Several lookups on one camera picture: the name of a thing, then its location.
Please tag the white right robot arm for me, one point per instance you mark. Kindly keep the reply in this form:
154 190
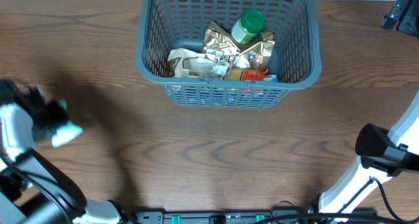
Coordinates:
381 154

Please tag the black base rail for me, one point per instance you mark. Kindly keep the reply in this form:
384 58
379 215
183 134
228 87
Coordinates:
283 207

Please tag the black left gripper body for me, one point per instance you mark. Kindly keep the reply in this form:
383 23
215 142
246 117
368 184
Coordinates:
55 114

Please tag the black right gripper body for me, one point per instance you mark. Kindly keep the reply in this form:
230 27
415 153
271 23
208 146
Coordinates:
397 13

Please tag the gold foil coffee bag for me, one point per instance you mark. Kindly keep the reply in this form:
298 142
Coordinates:
220 46

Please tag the brown white snack bag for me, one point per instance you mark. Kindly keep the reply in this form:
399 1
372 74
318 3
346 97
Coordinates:
184 63

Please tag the green lid glass jar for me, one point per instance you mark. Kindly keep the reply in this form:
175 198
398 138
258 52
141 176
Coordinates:
247 26

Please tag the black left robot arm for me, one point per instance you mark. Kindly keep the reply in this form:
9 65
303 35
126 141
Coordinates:
33 190

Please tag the grey plastic basket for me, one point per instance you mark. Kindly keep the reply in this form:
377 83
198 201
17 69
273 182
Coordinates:
165 25

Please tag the white packet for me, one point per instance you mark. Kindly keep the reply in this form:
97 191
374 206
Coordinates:
54 121

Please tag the spaghetti pasta packet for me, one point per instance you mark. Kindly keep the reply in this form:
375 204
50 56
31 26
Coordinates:
246 75

